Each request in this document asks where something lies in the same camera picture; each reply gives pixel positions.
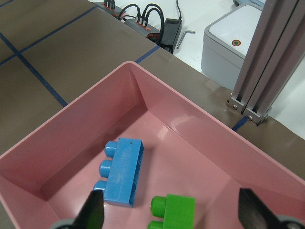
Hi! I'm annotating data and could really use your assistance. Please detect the black power adapter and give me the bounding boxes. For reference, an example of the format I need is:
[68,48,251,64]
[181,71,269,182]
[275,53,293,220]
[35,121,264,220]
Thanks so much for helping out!
[161,18,182,52]

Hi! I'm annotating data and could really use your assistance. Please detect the grey power strip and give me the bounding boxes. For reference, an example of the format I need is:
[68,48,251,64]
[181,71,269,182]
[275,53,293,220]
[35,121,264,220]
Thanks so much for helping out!
[95,0,174,53]

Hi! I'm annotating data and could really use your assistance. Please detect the blue toy block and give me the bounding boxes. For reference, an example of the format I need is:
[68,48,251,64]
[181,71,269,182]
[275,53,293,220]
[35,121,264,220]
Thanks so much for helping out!
[93,138,144,208]

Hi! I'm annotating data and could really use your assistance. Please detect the metal hex key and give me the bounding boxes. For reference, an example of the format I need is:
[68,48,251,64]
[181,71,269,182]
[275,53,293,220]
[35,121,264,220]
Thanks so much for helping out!
[176,30,196,49]

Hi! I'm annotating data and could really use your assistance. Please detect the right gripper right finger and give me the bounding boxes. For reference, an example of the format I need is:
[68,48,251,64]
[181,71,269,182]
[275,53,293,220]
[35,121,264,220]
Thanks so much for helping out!
[238,188,280,229]

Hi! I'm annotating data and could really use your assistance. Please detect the brown paper table cover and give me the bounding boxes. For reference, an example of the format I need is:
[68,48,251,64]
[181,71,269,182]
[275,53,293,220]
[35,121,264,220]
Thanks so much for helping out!
[0,0,305,229]

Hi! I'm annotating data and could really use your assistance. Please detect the white square device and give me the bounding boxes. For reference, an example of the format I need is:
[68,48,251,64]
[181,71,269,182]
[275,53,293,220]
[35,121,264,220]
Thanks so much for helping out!
[201,3,262,90]

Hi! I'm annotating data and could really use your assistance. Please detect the pink plastic box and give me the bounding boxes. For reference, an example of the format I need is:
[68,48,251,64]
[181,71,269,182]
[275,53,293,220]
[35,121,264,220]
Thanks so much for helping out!
[0,61,305,229]

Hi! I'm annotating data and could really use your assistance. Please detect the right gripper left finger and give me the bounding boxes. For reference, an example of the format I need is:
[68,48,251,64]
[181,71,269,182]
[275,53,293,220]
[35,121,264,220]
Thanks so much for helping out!
[72,190,104,229]

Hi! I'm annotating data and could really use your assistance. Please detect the green toy block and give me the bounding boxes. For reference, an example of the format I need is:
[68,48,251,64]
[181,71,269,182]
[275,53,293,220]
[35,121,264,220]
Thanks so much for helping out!
[147,194,195,229]

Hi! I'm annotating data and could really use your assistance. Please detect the aluminium frame post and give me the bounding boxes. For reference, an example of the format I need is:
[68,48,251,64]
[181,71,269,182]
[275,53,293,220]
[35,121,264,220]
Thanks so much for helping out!
[228,0,305,125]

